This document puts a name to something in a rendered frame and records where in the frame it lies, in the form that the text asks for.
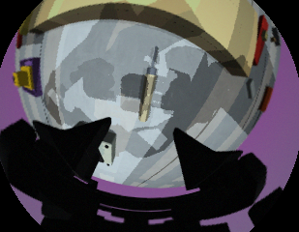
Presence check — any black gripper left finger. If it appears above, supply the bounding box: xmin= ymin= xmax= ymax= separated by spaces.
xmin=32 ymin=116 xmax=111 ymax=181

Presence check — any purple shallow tray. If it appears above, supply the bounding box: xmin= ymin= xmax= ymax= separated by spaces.
xmin=19 ymin=57 xmax=44 ymax=98

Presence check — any tan flat rectangular panel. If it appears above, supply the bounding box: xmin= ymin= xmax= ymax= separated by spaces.
xmin=28 ymin=0 xmax=258 ymax=77

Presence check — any dark red long flat bar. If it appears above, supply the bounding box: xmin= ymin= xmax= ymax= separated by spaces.
xmin=16 ymin=34 xmax=22 ymax=49
xmin=253 ymin=15 xmax=269 ymax=66

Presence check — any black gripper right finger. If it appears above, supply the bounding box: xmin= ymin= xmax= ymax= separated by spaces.
xmin=172 ymin=128 xmax=243 ymax=190

